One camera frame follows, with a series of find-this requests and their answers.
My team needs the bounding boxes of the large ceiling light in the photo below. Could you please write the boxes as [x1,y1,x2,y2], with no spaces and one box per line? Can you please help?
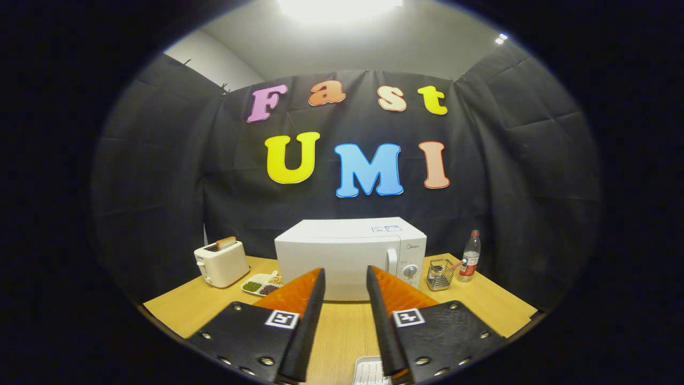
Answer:
[278,0,404,23]

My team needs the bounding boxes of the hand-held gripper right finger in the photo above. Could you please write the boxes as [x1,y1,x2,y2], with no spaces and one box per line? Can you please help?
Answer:
[366,265,508,384]

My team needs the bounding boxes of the cream toaster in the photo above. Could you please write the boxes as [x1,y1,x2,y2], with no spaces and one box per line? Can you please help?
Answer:
[193,241,251,288]

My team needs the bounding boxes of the white divided bean dish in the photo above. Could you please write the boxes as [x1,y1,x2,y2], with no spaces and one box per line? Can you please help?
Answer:
[240,270,285,297]

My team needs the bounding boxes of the white ribbed plate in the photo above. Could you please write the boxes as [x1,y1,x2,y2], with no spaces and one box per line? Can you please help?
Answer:
[353,356,393,385]

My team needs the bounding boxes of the white toaster oven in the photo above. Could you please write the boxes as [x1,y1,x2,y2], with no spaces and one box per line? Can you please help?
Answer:
[274,217,428,302]

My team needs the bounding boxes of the metal wire basket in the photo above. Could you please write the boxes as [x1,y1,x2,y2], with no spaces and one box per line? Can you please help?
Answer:
[426,259,455,291]

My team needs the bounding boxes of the clear plastic water bottle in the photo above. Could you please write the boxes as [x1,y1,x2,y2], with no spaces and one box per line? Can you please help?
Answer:
[458,230,481,283]

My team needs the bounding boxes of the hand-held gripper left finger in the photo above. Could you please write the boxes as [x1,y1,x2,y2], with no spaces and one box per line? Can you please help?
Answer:
[187,267,327,384]

